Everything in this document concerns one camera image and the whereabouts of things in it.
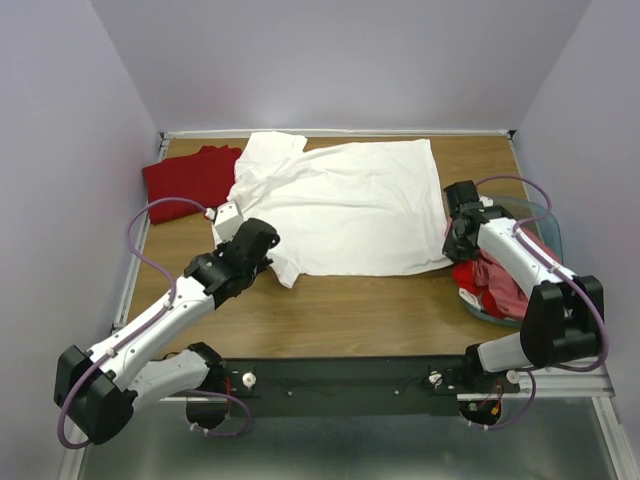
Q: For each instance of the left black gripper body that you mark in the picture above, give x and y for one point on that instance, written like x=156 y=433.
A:
x=262 y=266

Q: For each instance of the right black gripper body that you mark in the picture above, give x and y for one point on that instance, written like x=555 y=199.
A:
x=459 y=248

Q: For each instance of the white t shirt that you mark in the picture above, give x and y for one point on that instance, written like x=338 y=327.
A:
x=355 y=209

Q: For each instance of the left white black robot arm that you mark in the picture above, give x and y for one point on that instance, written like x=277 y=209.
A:
x=100 y=389

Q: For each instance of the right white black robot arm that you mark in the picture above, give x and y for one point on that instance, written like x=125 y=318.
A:
x=563 y=326

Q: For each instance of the pink t shirt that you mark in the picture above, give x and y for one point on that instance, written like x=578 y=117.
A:
x=502 y=296

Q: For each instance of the teal laundry basket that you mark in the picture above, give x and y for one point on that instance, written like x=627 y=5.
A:
x=545 y=232

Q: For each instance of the folded dark red t shirt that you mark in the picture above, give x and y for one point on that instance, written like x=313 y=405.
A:
x=205 y=177

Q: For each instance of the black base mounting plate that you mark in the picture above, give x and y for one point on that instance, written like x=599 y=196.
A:
x=352 y=386

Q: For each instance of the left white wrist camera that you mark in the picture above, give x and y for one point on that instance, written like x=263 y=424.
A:
x=224 y=221

